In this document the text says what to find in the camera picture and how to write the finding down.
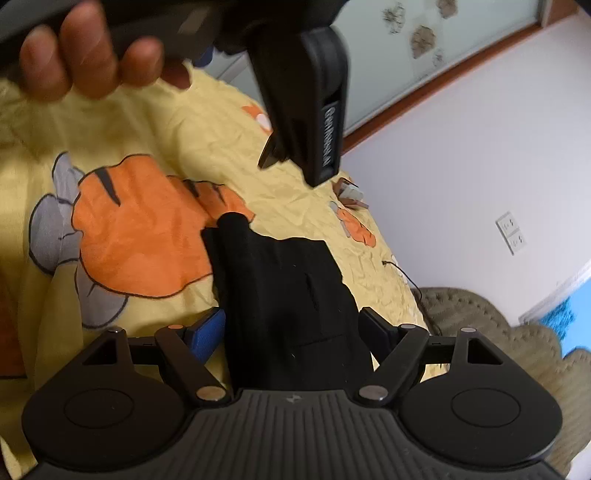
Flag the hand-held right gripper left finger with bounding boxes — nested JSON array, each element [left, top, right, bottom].
[[81, 307, 228, 408]]

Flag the person's left hand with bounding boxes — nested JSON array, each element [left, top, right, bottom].
[[18, 0, 193, 103]]

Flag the thin black cable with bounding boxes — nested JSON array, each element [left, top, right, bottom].
[[382, 260, 445, 334]]

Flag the yellow cartoon printed bedsheet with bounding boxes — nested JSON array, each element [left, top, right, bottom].
[[0, 60, 431, 480]]

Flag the olive padded headboard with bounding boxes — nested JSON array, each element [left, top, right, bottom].
[[418, 286, 591, 479]]

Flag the white wall socket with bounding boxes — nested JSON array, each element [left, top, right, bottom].
[[505, 230, 528, 256], [496, 211, 518, 237]]

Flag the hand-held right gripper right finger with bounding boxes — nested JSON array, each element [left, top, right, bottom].
[[355, 306, 504, 408]]

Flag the floral glass door wooden frame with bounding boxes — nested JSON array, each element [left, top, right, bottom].
[[332, 0, 591, 154]]

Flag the window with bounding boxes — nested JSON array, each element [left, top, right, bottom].
[[519, 261, 591, 371]]

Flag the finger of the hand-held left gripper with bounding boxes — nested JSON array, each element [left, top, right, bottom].
[[257, 133, 290, 169]]

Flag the brown case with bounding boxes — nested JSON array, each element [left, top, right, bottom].
[[332, 177, 369, 209]]

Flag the black pants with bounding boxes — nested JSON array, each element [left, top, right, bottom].
[[200, 211, 376, 392]]

